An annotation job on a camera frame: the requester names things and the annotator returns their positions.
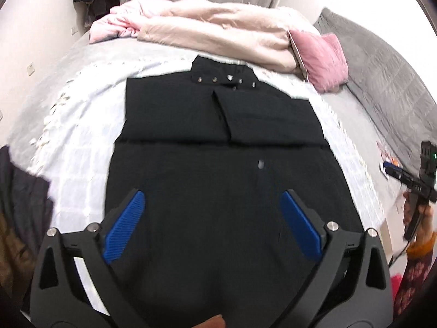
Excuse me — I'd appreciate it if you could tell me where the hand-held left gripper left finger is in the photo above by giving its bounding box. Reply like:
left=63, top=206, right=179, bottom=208
left=29, top=188, right=147, bottom=328

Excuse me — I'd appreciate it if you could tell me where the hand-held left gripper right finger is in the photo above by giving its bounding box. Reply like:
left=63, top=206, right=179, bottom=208
left=278, top=189, right=394, bottom=328

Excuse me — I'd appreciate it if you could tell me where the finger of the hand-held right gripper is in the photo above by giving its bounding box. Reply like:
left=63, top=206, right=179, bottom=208
left=382, top=161, right=424, bottom=187

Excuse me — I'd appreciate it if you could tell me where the black coat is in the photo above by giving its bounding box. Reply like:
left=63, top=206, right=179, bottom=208
left=104, top=56, right=364, bottom=328

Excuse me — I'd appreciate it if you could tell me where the person's right hand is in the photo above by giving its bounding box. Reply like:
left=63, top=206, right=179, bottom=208
left=402, top=191, right=436, bottom=245

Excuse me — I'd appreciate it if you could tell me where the bed with grey sheet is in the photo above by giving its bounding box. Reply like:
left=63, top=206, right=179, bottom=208
left=7, top=31, right=424, bottom=253

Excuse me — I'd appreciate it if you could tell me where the light blue checked blanket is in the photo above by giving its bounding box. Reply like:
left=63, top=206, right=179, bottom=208
left=7, top=55, right=388, bottom=315

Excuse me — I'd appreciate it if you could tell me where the grey quilted headboard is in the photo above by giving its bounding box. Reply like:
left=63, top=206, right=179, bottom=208
left=312, top=7, right=437, bottom=165

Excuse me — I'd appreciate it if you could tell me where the dark clothing pile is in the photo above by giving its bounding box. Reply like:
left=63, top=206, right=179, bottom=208
left=0, top=145, right=55, bottom=315

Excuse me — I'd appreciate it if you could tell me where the pink pillow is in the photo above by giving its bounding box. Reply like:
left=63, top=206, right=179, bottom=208
left=288, top=29, right=349, bottom=93

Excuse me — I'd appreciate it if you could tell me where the pink blanket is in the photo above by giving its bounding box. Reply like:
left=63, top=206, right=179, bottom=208
left=89, top=0, right=151, bottom=43

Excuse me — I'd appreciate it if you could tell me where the beige duvet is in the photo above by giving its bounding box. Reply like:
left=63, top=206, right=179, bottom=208
left=137, top=0, right=323, bottom=74

